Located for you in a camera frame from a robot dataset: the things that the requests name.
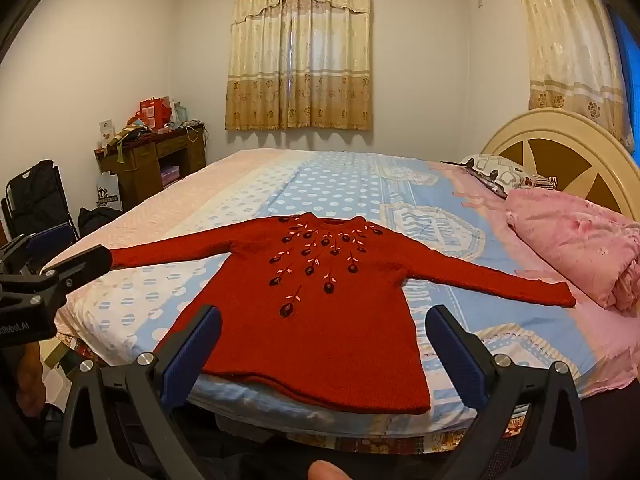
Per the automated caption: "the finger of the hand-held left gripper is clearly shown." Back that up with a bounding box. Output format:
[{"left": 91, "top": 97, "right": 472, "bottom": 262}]
[{"left": 41, "top": 244, "right": 114, "bottom": 291}]

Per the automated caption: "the cream round headboard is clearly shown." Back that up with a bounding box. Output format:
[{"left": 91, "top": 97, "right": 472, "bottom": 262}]
[{"left": 479, "top": 107, "right": 640, "bottom": 223}]

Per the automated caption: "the beige floral tall curtain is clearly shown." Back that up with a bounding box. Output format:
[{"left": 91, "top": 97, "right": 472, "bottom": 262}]
[{"left": 512, "top": 0, "right": 636, "bottom": 153}]

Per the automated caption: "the pink pillow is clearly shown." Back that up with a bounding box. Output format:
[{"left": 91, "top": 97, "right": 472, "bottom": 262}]
[{"left": 505, "top": 187, "right": 640, "bottom": 316}]

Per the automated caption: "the black bag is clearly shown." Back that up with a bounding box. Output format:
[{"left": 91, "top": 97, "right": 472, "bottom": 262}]
[{"left": 78, "top": 205, "right": 124, "bottom": 237}]

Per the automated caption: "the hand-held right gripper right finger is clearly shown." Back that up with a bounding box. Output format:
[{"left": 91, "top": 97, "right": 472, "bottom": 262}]
[{"left": 425, "top": 304, "right": 591, "bottom": 480}]

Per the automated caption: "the black folding chair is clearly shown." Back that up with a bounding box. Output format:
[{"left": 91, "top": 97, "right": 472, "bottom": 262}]
[{"left": 0, "top": 160, "right": 81, "bottom": 261}]

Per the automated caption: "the blue window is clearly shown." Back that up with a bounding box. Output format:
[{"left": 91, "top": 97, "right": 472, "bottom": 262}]
[{"left": 606, "top": 2, "right": 640, "bottom": 131}]

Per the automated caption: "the beige patterned window curtain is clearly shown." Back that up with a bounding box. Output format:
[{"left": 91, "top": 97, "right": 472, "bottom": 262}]
[{"left": 225, "top": 0, "right": 374, "bottom": 133}]

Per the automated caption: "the red gift box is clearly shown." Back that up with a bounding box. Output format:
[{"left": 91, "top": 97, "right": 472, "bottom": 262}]
[{"left": 138, "top": 97, "right": 174, "bottom": 132}]

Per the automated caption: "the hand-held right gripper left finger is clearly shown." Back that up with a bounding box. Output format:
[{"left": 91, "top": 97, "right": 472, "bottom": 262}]
[{"left": 57, "top": 304, "right": 223, "bottom": 480}]

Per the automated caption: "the white paper bag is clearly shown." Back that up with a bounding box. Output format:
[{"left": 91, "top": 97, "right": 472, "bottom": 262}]
[{"left": 96, "top": 175, "right": 124, "bottom": 209}]

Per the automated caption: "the dark wooden desk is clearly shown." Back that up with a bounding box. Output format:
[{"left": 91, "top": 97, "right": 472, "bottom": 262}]
[{"left": 94, "top": 121, "right": 207, "bottom": 212}]

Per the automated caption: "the person's right hand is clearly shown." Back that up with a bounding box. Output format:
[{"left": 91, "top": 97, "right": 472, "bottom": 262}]
[{"left": 306, "top": 460, "right": 347, "bottom": 480}]

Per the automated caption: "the floral mattress cover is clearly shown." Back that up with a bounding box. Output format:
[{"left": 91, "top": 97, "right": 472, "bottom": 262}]
[{"left": 52, "top": 332, "right": 531, "bottom": 457}]

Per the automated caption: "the red embroidered knit sweater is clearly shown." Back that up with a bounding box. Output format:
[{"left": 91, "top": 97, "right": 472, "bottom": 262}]
[{"left": 107, "top": 212, "right": 577, "bottom": 415}]

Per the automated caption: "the polka dot bed sheet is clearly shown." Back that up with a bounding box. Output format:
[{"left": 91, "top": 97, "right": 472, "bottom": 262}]
[{"left": 42, "top": 147, "right": 640, "bottom": 441}]

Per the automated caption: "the grey patterned pillow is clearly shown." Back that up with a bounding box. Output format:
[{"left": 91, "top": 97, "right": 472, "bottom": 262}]
[{"left": 457, "top": 154, "right": 558, "bottom": 196}]

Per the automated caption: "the white greeting card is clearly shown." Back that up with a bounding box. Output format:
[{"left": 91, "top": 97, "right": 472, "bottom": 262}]
[{"left": 98, "top": 118, "right": 119, "bottom": 150}]

